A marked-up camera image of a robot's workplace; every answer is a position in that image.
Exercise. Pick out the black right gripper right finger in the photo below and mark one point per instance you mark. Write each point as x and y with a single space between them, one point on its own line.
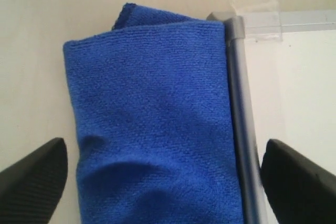
298 190

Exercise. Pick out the white board with aluminium frame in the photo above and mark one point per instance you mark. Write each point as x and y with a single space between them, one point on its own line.
283 90

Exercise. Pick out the blue cloth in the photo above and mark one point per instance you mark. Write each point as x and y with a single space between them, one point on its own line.
153 122

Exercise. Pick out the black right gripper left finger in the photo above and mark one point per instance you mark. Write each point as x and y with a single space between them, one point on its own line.
32 187

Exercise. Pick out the clear tape piece on corner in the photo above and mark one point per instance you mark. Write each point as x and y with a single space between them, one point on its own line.
262 20

